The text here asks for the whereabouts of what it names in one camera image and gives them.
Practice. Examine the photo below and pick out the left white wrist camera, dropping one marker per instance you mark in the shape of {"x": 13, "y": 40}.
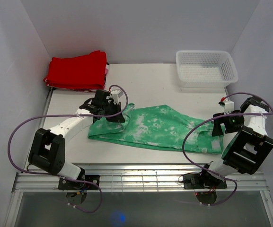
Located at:
{"x": 115, "y": 94}

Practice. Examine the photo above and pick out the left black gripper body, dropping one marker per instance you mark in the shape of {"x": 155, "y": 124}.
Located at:
{"x": 111, "y": 109}

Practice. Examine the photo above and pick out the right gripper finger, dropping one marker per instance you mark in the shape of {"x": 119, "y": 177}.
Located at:
{"x": 217, "y": 128}
{"x": 218, "y": 114}

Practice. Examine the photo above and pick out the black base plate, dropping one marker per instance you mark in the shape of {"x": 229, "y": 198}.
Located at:
{"x": 86, "y": 182}
{"x": 198, "y": 181}

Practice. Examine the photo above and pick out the folded red trousers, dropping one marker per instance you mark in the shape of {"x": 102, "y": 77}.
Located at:
{"x": 58, "y": 66}

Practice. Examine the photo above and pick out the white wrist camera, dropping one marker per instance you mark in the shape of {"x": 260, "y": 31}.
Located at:
{"x": 115, "y": 94}
{"x": 228, "y": 106}

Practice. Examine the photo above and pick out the white plastic basket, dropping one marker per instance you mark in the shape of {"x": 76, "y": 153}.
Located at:
{"x": 205, "y": 69}

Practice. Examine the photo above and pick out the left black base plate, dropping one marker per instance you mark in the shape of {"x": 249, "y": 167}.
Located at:
{"x": 86, "y": 182}

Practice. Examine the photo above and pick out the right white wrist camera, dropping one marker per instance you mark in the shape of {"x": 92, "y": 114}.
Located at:
{"x": 228, "y": 106}

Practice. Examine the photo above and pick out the green tie-dye trousers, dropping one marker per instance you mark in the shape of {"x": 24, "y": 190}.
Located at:
{"x": 158, "y": 128}

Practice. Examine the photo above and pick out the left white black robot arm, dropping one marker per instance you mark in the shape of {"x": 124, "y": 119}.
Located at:
{"x": 48, "y": 147}

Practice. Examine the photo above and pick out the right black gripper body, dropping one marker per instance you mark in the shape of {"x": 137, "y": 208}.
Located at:
{"x": 232, "y": 123}

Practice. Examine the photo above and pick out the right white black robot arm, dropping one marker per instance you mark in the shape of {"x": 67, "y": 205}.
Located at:
{"x": 245, "y": 141}

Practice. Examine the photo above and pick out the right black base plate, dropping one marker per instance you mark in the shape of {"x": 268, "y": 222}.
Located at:
{"x": 198, "y": 181}

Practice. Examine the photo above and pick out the aluminium frame rail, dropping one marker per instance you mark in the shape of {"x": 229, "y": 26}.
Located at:
{"x": 136, "y": 175}

